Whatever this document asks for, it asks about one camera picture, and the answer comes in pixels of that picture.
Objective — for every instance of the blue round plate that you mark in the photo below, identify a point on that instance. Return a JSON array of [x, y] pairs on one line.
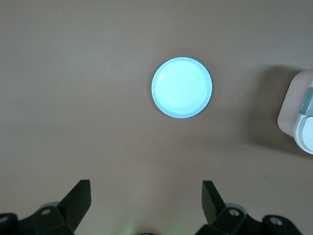
[[181, 88]]

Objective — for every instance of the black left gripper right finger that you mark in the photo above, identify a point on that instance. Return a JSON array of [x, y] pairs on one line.
[[227, 220]]

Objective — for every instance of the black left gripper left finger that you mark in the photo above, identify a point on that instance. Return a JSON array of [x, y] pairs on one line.
[[61, 218]]

